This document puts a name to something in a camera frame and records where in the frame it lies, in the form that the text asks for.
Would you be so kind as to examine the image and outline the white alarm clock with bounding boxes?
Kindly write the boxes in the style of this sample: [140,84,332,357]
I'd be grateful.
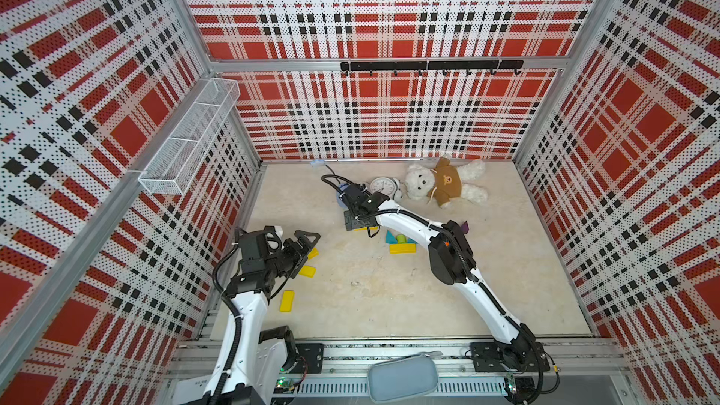
[369,176,402,201]

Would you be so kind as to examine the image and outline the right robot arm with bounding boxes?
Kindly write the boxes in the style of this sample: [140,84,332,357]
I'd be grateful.
[321,174,549,373]

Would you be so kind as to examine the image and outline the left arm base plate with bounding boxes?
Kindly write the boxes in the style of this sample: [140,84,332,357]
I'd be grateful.
[282,342,326,374]

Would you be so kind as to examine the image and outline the white teddy bear brown hoodie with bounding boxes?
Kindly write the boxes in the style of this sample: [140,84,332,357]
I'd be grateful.
[404,157,489,208]

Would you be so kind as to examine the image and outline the yellow long block top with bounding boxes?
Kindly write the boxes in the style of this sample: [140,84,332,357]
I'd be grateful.
[353,226,380,232]

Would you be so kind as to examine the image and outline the black hook rail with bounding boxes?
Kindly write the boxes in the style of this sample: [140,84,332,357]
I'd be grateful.
[339,59,524,73]

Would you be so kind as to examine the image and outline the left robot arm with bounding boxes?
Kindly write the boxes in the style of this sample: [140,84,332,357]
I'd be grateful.
[185,226,323,404]

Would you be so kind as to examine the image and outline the white wire basket shelf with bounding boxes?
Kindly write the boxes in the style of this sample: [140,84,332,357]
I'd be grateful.
[139,78,239,195]

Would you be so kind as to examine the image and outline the white box device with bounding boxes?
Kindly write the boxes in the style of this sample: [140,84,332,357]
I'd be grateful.
[172,375,219,405]

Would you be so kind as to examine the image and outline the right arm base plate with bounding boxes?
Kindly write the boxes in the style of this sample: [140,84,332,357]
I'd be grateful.
[470,341,551,373]

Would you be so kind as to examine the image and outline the grey pouch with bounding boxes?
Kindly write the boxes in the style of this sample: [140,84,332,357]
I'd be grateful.
[367,354,440,404]

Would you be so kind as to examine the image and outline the small yellow block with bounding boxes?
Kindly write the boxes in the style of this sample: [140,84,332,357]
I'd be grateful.
[299,265,317,278]

